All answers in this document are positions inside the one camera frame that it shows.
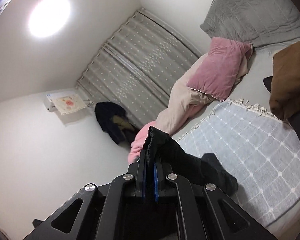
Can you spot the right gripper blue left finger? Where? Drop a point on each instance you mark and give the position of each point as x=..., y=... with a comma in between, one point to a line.
x=93, y=212

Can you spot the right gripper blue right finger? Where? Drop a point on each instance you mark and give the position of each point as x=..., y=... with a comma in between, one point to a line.
x=204, y=212

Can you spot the black quilted puffer jacket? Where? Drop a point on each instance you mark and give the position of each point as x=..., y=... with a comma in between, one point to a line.
x=200, y=171

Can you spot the grey checked bed blanket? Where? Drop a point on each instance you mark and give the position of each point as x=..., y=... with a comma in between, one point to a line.
x=259, y=150

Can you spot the beige pink duvet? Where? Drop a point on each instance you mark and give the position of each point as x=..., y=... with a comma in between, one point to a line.
x=184, y=103

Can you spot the pink velvet pillow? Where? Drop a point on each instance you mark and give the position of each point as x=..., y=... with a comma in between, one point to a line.
x=218, y=72

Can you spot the grey dotted curtain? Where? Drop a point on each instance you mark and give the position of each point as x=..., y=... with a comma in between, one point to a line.
x=138, y=66

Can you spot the folded brown garment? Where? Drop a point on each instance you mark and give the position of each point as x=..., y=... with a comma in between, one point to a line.
x=285, y=86

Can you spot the round ceiling lamp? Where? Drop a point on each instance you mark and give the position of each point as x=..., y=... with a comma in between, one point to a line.
x=49, y=17

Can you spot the grey quilted headboard cushion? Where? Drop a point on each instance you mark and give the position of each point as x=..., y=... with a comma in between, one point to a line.
x=260, y=22

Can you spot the dark clothes hanging on wall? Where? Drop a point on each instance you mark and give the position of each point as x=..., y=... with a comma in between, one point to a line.
x=113, y=120

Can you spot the white wall air conditioner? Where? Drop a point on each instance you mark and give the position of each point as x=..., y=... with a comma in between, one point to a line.
x=64, y=102

